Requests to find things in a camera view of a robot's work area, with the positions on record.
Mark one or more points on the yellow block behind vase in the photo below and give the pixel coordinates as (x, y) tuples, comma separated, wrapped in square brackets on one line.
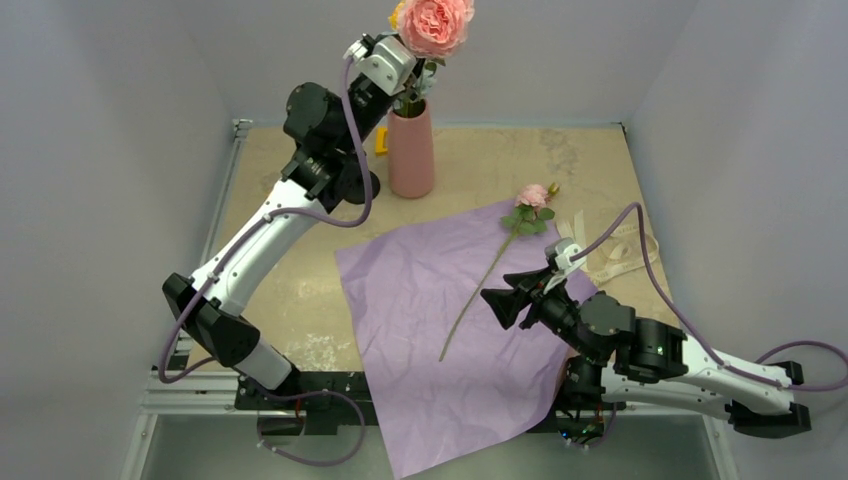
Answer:
[(381, 141)]

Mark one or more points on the blue flower stem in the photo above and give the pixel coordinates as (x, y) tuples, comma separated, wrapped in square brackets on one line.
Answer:
[(426, 80)]

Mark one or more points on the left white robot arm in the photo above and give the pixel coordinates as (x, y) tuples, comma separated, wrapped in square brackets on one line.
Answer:
[(326, 181)]

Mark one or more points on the pink single rose stem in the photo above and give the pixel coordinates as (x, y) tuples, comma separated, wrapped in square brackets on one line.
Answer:
[(529, 217)]

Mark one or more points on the pink tall vase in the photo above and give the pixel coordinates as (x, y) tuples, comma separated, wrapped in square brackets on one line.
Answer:
[(411, 164)]

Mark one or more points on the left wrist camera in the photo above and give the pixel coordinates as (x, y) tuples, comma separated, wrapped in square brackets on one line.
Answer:
[(384, 60)]

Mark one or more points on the cream printed ribbon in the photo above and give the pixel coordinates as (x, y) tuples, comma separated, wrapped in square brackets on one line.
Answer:
[(621, 252)]

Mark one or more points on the pink double rose stem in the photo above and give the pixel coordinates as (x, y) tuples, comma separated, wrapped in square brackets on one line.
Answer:
[(433, 30)]

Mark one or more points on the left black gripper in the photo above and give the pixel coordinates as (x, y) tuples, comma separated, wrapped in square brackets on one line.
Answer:
[(406, 88)]

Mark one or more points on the yellow rose stem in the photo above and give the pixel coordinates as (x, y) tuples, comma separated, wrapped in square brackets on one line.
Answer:
[(393, 19)]

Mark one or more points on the pink and purple wrapping paper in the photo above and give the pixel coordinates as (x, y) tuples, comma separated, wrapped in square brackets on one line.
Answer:
[(445, 377)]

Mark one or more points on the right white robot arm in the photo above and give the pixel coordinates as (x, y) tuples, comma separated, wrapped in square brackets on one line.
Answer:
[(622, 357)]

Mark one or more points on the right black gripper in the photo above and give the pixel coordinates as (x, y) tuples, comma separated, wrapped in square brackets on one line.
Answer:
[(506, 302)]

